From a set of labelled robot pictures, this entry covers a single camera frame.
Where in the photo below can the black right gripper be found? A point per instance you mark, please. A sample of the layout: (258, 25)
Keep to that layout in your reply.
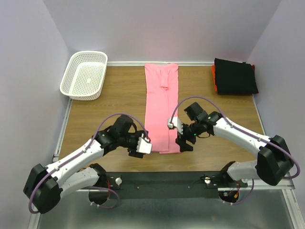
(181, 140)

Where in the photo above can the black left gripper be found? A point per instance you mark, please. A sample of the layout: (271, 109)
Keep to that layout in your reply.
(132, 151)

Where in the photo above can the pink t shirt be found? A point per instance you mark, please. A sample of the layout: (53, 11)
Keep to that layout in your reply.
(162, 86)

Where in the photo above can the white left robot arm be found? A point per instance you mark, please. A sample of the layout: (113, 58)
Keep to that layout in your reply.
(44, 184)

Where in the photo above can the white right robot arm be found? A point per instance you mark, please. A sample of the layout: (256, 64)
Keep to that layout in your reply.
(273, 160)

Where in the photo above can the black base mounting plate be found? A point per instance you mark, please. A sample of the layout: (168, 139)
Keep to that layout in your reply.
(165, 185)

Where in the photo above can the white plastic basket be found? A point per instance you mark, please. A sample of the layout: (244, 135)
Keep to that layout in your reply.
(84, 75)

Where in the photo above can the black folded t shirt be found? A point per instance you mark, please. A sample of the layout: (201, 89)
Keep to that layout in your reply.
(235, 78)

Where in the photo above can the orange folded t shirt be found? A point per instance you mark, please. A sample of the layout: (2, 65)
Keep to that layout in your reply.
(214, 78)

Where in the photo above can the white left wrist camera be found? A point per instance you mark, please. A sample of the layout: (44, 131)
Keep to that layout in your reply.
(144, 146)

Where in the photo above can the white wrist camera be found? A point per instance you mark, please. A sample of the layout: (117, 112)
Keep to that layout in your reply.
(144, 146)
(175, 123)

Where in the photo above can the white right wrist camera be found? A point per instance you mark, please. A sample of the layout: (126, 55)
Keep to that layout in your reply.
(175, 123)

